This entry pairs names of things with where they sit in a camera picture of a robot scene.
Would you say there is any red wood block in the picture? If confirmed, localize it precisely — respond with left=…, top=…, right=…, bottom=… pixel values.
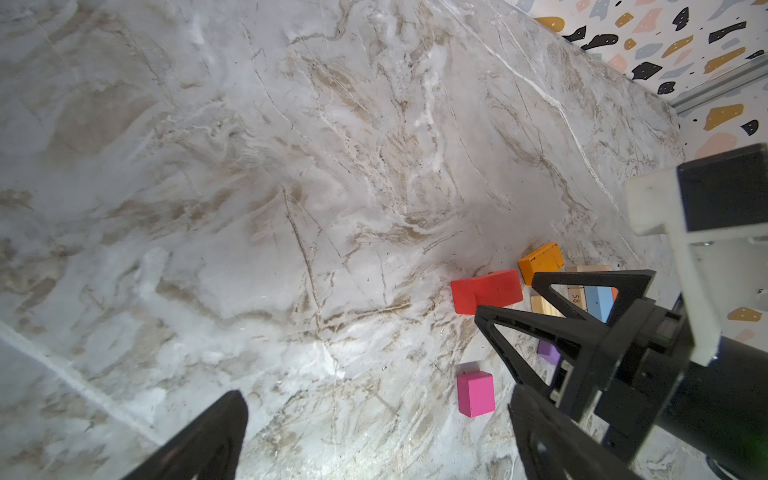
left=451, top=269, right=524, bottom=315

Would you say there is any purple wood cube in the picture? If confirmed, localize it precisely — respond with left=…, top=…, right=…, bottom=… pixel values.
left=537, top=340, right=561, bottom=365

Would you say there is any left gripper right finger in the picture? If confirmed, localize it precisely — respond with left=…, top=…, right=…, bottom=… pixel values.
left=508, top=384, right=638, bottom=480

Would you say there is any yellow-orange wood block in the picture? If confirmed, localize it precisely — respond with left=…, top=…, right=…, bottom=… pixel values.
left=518, top=243, right=565, bottom=286

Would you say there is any light blue wood block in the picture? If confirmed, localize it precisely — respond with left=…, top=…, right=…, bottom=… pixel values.
left=584, top=286, right=614, bottom=323

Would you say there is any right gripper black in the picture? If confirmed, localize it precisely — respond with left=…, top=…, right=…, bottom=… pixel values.
left=473, top=269, right=768, bottom=480

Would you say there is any magenta wood cube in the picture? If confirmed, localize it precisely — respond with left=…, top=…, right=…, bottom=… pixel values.
left=457, top=371, right=496, bottom=418

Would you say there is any right frame aluminium post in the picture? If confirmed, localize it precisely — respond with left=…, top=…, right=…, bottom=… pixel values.
left=671, top=53, right=767, bottom=115

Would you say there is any small natural wood cube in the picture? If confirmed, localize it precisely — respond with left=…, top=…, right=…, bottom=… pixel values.
left=530, top=295, right=563, bottom=317

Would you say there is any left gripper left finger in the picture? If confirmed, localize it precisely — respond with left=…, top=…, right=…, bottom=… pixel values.
left=126, top=390, right=248, bottom=479

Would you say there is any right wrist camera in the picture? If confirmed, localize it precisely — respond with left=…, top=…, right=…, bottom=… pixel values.
left=625, top=143, right=767, bottom=366

